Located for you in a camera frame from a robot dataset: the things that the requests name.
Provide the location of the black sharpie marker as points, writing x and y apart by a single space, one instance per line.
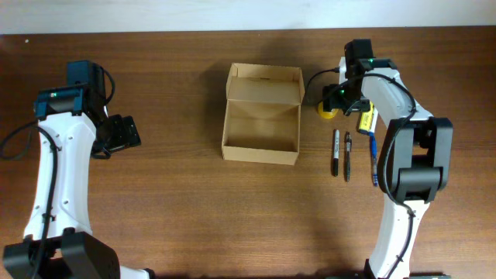
335 153

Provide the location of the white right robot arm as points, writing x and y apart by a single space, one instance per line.
414 162

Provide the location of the brown cardboard box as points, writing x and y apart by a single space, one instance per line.
263 114

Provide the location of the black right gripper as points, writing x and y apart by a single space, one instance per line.
331 100

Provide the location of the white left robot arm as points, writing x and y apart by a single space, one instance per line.
74 127

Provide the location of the blue cap whiteboard marker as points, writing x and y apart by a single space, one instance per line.
373 124

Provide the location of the blue pen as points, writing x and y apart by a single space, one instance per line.
373 153

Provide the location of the yellow highlighter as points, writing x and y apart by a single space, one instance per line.
366 119

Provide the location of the yellow tape roll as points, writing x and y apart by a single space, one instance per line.
326 114

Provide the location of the black pen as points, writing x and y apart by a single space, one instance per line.
348 142

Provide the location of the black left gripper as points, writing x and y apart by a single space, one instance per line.
126 134

